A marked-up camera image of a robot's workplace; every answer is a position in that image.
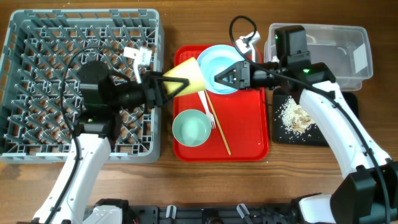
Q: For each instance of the rice food waste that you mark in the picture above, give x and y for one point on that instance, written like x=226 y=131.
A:
x=294 y=118

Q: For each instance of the green bowl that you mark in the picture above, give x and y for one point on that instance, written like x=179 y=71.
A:
x=191 y=128

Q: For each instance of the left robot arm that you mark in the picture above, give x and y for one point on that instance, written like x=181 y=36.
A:
x=98 y=128

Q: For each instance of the black waste tray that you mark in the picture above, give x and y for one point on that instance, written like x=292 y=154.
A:
x=312 y=137

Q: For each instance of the wooden chopstick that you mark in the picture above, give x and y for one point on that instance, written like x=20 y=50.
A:
x=218 y=123

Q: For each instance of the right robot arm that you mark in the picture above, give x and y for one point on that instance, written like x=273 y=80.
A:
x=368 y=192

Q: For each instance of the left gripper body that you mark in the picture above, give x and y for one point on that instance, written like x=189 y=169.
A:
x=152 y=98

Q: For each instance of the white plastic fork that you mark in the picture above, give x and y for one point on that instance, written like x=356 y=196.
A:
x=209 y=115

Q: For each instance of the clear plastic bin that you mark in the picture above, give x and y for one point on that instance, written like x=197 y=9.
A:
x=344 y=49

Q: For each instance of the grey dishwasher rack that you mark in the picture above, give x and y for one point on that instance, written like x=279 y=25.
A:
x=40 y=90

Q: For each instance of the light blue plate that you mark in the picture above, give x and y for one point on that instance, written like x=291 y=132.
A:
x=202 y=62

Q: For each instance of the yellow plastic cup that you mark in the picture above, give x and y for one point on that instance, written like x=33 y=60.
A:
x=191 y=71

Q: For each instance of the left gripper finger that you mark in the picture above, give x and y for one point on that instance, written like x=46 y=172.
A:
x=169 y=93
x=170 y=84

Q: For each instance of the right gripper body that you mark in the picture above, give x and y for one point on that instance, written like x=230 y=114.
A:
x=245 y=83

